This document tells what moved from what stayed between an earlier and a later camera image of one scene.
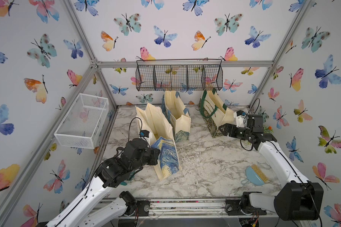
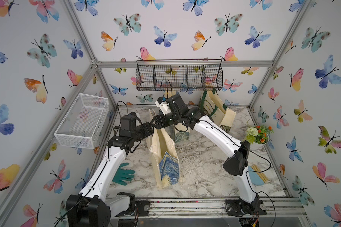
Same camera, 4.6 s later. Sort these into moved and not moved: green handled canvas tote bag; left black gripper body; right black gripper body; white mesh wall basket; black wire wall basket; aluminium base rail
Moved: right black gripper body; left black gripper body
Not moved: green handled canvas tote bag; black wire wall basket; aluminium base rail; white mesh wall basket
